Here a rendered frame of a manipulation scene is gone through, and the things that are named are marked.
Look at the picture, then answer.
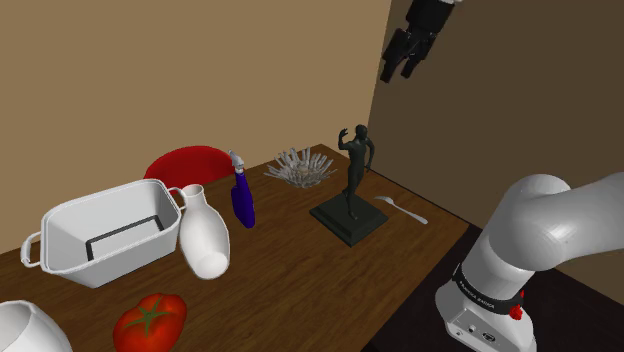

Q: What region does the dark human figure statue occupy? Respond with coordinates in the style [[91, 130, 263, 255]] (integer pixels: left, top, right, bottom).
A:
[[309, 124, 390, 248]]

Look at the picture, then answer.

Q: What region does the white round container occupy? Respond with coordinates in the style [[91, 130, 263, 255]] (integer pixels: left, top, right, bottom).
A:
[[0, 300, 74, 352]]

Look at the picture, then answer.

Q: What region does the white tub with handles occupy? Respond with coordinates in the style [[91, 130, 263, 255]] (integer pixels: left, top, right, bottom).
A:
[[20, 178, 187, 290]]

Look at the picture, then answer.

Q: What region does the blue spray bottle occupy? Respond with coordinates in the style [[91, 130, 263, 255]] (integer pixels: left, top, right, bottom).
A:
[[227, 149, 257, 230]]

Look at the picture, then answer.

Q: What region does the silver fork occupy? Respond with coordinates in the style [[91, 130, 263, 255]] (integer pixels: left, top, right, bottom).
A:
[[373, 195, 430, 226]]

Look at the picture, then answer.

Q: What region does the brown wooden table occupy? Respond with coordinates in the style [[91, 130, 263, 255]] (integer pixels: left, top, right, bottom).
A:
[[0, 142, 471, 352]]

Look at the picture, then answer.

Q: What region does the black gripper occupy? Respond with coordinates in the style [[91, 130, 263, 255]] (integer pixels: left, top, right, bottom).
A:
[[379, 0, 457, 84]]

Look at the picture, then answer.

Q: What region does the white vase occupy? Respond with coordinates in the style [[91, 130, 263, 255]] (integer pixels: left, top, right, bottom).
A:
[[176, 184, 231, 281]]

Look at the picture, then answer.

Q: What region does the white spiky bowl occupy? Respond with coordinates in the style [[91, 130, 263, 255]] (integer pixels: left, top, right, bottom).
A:
[[263, 147, 338, 190]]

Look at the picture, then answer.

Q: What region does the red tomato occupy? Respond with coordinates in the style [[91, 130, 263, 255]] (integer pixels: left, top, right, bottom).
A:
[[112, 292, 188, 352]]

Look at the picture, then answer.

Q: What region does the red chair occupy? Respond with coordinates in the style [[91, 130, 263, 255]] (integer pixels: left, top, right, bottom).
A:
[[143, 145, 237, 191]]

